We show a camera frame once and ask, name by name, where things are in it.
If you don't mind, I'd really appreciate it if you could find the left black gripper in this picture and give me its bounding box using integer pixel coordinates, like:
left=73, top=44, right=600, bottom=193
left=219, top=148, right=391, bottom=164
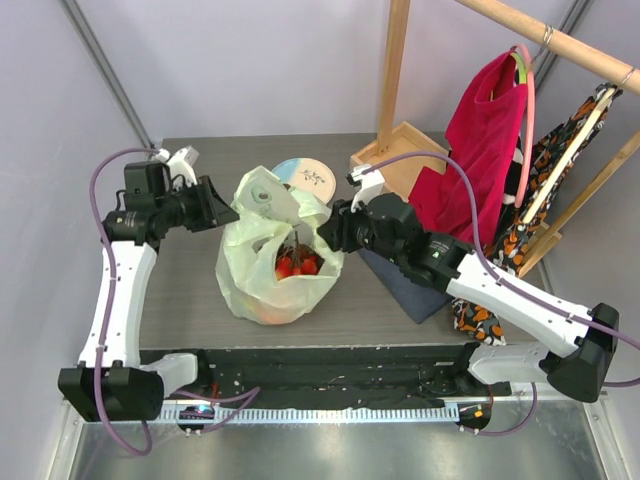
left=156, top=175, right=240, bottom=233

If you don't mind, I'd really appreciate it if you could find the red strawberries cluster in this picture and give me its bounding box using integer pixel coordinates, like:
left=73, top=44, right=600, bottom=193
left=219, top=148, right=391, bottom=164
left=274, top=243, right=322, bottom=280

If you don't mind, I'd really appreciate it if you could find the green avocado print plastic bag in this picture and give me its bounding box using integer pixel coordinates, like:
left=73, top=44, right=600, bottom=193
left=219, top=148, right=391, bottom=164
left=215, top=166, right=344, bottom=325

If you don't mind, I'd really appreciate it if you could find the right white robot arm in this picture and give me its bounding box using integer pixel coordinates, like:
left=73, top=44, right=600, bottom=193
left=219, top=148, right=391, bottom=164
left=317, top=193, right=619, bottom=403

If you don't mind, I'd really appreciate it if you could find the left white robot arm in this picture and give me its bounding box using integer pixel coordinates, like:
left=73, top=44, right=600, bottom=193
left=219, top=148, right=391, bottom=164
left=58, top=153, right=239, bottom=422

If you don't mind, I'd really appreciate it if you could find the round wooden fruit plate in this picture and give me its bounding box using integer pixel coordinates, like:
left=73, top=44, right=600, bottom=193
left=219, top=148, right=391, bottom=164
left=271, top=157, right=337, bottom=204

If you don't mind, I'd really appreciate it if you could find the wooden clothes rack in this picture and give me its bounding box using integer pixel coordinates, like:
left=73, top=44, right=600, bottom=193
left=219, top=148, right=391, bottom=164
left=350, top=1, right=639, bottom=276

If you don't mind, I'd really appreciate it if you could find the dark blue folded cloth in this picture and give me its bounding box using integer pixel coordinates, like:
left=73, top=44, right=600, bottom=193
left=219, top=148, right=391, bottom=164
left=359, top=249, right=453, bottom=324

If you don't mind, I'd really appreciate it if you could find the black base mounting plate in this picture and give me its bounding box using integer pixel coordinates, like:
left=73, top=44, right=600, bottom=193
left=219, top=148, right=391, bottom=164
left=139, top=344, right=514, bottom=409

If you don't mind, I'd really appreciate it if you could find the orange black patterned garment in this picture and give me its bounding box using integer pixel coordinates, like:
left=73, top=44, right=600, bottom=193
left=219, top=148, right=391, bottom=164
left=485, top=83, right=615, bottom=276

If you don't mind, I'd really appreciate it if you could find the red shirt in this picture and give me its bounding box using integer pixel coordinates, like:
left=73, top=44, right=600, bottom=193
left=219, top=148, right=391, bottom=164
left=409, top=52, right=527, bottom=246

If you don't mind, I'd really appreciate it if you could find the pink plastic hanger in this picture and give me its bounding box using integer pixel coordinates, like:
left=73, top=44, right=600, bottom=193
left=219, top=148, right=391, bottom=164
left=512, top=43, right=536, bottom=208

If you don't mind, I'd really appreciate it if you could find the wooden hanger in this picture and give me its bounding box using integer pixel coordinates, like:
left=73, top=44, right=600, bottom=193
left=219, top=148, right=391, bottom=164
left=522, top=87, right=619, bottom=224

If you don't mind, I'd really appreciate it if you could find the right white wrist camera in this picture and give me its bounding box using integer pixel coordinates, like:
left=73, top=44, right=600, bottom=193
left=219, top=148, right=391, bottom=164
left=346, top=164, right=385, bottom=212

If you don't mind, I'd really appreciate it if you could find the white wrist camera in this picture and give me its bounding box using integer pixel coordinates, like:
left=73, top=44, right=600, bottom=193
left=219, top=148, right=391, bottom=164
left=346, top=164, right=385, bottom=212
left=151, top=146, right=199, bottom=191

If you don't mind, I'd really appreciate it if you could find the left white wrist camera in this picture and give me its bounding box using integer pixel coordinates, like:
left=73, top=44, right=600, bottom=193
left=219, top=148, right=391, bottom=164
left=151, top=146, right=199, bottom=191

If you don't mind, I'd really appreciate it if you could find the white slotted cable duct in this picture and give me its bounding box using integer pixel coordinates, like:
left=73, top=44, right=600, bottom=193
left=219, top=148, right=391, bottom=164
left=154, top=403, right=459, bottom=425

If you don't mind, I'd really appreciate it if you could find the aluminium corner frame profile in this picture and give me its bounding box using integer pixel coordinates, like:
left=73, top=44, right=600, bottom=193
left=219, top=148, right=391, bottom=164
left=59, top=0, right=156, bottom=147

